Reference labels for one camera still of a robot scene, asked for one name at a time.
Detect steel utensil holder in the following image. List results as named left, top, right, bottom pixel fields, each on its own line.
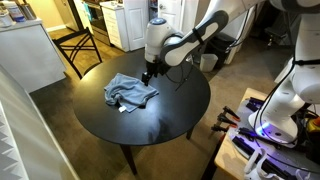
left=18, top=0, right=37, bottom=21

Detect blue cloth with white tag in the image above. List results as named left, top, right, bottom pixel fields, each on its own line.
left=103, top=72, right=160, bottom=114

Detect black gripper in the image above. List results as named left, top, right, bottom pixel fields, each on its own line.
left=141, top=60, right=168, bottom=87

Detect white kitchen counter cabinet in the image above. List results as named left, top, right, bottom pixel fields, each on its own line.
left=0, top=18, right=67, bottom=94

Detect white panel door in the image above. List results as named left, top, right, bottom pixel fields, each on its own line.
left=157, top=0, right=183, bottom=33

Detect white mug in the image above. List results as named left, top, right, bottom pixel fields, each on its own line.
left=0, top=9, right=14, bottom=28

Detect yellow emergency stop box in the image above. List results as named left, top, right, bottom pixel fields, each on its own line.
left=306, top=116, right=320, bottom=135

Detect white vertical window blinds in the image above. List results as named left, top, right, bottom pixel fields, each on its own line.
left=0, top=103, right=30, bottom=180

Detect long black aluminium bars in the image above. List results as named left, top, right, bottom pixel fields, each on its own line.
left=231, top=135, right=292, bottom=180

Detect white plastic bracket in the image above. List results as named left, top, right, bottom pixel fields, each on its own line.
left=243, top=147, right=312, bottom=180

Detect round grey mounting plate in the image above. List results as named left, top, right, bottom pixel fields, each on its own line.
left=227, top=99, right=320, bottom=180

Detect round black wooden table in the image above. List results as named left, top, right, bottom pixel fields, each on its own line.
left=72, top=49, right=212, bottom=176

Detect steel kitchen stove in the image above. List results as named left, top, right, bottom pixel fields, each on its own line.
left=82, top=0, right=111, bottom=46

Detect black metal chair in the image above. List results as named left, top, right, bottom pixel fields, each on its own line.
left=52, top=27, right=103, bottom=80

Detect tall white cabinet door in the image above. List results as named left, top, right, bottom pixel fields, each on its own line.
left=122, top=0, right=150, bottom=52

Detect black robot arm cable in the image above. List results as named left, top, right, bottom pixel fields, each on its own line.
left=252, top=58, right=320, bottom=136

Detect black clamp with orange trigger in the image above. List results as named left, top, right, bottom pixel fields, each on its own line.
left=222, top=105, right=241, bottom=123
left=216, top=112, right=239, bottom=128

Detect black clamp with metal bar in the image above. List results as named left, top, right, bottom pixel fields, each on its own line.
left=210, top=123, right=232, bottom=134

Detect white drawer cabinet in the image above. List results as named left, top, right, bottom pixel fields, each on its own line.
left=99, top=0, right=131, bottom=53

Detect light wooden robot stand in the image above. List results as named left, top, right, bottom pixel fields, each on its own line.
left=201, top=87, right=320, bottom=180

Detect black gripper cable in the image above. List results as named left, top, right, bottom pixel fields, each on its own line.
left=164, top=61, right=195, bottom=92

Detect short black aluminium bars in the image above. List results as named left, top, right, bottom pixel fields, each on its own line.
left=245, top=96, right=267, bottom=113

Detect white tub with blue label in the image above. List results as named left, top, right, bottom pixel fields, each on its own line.
left=2, top=0, right=26, bottom=24

